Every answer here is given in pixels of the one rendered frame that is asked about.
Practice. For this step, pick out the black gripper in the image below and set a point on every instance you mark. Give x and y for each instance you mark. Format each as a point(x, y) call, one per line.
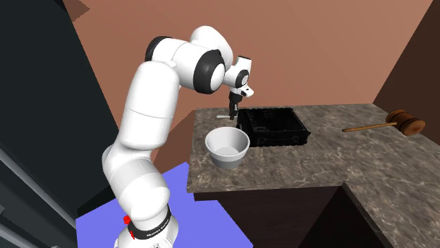
point(235, 99)

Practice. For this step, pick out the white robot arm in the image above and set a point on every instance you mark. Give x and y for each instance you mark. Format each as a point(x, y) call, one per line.
point(148, 113)

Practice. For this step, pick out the small white utensil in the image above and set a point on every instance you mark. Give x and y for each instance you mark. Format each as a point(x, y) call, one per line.
point(222, 117)

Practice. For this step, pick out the black hard case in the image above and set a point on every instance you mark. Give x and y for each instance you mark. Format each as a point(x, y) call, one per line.
point(275, 127)

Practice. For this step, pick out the white bowl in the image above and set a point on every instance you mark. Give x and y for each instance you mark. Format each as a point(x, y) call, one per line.
point(227, 151)

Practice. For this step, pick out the blue robot stand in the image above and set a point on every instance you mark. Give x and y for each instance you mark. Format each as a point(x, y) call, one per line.
point(203, 223)

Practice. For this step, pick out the brown wooden mallet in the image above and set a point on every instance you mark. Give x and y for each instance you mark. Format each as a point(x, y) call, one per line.
point(407, 122)

